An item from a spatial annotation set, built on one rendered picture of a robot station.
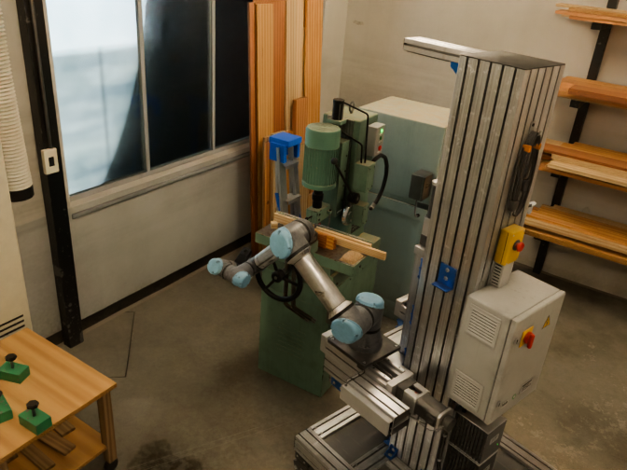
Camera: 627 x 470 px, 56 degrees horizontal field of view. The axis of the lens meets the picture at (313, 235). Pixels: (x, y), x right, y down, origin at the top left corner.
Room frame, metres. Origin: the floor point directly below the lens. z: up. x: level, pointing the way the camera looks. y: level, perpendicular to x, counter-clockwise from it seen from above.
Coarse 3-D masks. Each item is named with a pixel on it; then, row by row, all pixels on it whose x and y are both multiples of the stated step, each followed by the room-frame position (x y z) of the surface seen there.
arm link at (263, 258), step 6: (306, 222) 2.18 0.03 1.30; (312, 228) 2.17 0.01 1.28; (312, 234) 2.16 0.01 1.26; (312, 240) 2.17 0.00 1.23; (264, 252) 2.31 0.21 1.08; (270, 252) 2.28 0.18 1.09; (252, 258) 2.35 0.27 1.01; (258, 258) 2.32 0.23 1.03; (264, 258) 2.30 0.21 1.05; (270, 258) 2.28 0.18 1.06; (276, 258) 2.28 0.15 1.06; (252, 264) 2.33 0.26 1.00; (258, 264) 2.31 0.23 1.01; (264, 264) 2.30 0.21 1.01; (270, 264) 2.31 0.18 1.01; (258, 270) 2.33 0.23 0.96; (252, 276) 2.31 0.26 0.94
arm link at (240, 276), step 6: (246, 264) 2.32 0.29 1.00; (228, 270) 2.26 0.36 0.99; (234, 270) 2.25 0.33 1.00; (240, 270) 2.26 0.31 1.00; (246, 270) 2.28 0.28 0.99; (252, 270) 2.30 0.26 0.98; (222, 276) 2.26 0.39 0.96; (228, 276) 2.24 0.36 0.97; (234, 276) 2.23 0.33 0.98; (240, 276) 2.23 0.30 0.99; (246, 276) 2.23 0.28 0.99; (234, 282) 2.22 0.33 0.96; (240, 282) 2.21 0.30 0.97; (246, 282) 2.24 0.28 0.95
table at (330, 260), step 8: (280, 224) 2.96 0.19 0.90; (256, 232) 2.84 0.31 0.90; (264, 232) 2.84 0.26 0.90; (256, 240) 2.84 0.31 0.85; (264, 240) 2.81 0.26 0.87; (320, 248) 2.72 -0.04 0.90; (336, 248) 2.73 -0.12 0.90; (344, 248) 2.74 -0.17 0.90; (320, 256) 2.64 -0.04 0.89; (328, 256) 2.63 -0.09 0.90; (336, 256) 2.64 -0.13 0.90; (368, 256) 2.69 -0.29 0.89; (320, 264) 2.64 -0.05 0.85; (328, 264) 2.62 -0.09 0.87; (336, 264) 2.60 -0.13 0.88; (344, 264) 2.58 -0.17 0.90; (360, 264) 2.62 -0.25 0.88; (344, 272) 2.57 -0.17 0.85; (352, 272) 2.55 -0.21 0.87
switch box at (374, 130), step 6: (372, 126) 3.03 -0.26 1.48; (378, 126) 3.04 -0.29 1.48; (384, 126) 3.09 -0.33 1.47; (372, 132) 3.02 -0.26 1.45; (378, 132) 3.02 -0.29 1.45; (372, 138) 3.02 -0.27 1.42; (378, 138) 3.03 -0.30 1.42; (372, 144) 3.02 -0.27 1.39; (378, 144) 3.04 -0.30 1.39; (372, 150) 3.01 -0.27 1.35; (378, 150) 3.05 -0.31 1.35; (372, 156) 3.01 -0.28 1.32
